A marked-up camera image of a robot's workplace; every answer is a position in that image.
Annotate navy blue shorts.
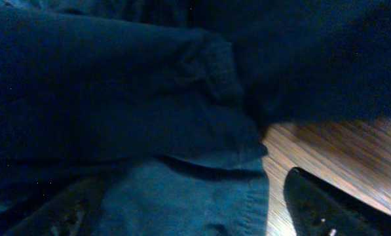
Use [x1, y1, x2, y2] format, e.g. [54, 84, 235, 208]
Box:
[0, 1, 391, 235]

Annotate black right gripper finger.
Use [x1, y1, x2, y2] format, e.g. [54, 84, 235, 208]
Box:
[284, 167, 391, 236]

